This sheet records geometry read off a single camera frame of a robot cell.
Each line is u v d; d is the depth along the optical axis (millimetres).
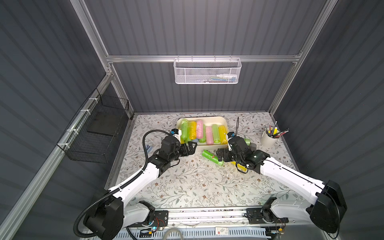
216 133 1025
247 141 1003
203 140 1005
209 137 1016
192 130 991
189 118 1099
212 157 911
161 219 722
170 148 630
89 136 711
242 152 599
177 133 739
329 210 385
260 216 732
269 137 917
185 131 992
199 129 992
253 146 982
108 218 403
